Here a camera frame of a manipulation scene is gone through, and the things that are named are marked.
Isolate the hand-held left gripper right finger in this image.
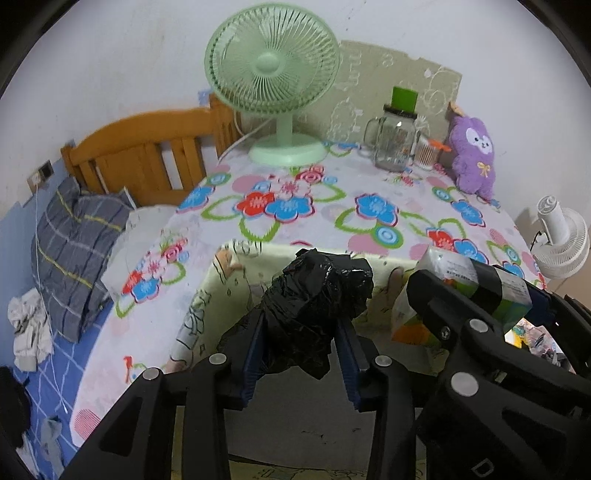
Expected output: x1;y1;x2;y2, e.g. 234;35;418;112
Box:
335;318;421;480

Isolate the white green tissue pack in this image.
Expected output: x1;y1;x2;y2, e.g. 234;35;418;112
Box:
392;246;534;347

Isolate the small jar with orange lid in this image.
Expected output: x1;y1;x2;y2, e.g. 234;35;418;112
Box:
413;136;452;171

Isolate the black cloth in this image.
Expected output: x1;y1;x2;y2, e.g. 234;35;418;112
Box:
0;367;31;449

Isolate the white charging cable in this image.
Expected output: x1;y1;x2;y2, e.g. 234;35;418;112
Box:
33;185;71;415

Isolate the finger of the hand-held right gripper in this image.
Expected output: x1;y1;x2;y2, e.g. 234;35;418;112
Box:
470;260;591;371
405;269;505;403

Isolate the white circulator fan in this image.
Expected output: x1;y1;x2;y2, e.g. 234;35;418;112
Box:
529;195;591;280

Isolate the wooden bed headboard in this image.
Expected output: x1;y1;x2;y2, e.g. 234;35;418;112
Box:
61;95;242;207

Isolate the blue checkered bed sheet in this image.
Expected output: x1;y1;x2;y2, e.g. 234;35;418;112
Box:
0;203;116;480

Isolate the grey plaid pillow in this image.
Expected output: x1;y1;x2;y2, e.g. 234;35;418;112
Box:
31;176;136;343

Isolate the wall socket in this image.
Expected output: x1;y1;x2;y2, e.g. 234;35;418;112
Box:
28;161;55;193

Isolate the happy birthday gift bag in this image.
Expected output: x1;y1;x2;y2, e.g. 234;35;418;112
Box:
170;239;444;480

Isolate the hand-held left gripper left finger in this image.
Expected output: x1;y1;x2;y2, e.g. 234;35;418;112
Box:
60;309;269;480

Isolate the purple plush toy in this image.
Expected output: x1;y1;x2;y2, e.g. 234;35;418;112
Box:
445;102;498;200

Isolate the white fan power cord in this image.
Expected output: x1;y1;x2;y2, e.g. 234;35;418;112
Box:
217;111;253;163

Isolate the crumpled white grey cloth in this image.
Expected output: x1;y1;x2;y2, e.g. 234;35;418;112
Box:
7;288;55;372

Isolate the green printed wall panel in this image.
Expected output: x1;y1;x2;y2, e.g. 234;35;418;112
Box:
302;39;463;141

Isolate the floral tablecloth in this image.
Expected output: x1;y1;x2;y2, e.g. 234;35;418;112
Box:
69;138;549;449

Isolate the grey sock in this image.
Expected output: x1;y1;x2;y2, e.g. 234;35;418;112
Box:
39;415;66;477

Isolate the glass jar with green lid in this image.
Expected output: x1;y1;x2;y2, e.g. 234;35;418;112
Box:
364;86;422;173

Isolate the white pillow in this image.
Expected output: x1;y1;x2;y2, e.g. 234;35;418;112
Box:
99;205;179;302

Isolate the black plastic bag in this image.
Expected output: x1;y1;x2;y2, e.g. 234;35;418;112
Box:
217;248;375;380

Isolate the green desk fan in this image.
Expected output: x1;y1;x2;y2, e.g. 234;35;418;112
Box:
204;4;341;167

